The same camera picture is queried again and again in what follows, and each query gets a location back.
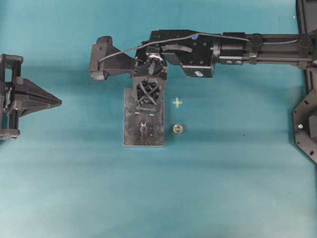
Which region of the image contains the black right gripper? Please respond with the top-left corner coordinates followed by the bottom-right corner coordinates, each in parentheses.
top-left (132, 45), bottom-right (167, 112)

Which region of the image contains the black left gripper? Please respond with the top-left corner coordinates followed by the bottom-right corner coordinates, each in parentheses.
top-left (0, 54), bottom-right (62, 140)

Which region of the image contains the silver metal washer bushing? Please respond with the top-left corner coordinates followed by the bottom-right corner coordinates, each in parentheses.
top-left (172, 124), bottom-right (184, 134)

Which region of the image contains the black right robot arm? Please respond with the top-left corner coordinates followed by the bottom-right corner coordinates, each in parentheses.
top-left (131, 30), bottom-right (317, 114)

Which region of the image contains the yellow cross table marker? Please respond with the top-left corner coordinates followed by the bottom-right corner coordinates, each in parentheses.
top-left (172, 97), bottom-right (183, 108)

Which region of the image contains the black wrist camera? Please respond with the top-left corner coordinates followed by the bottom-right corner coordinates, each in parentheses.
top-left (89, 36), bottom-right (136, 81)

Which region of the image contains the grey metal base plate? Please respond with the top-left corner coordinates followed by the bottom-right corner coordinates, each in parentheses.
top-left (123, 88), bottom-right (164, 147)

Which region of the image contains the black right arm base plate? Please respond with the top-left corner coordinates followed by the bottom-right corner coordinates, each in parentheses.
top-left (290, 69), bottom-right (317, 164)

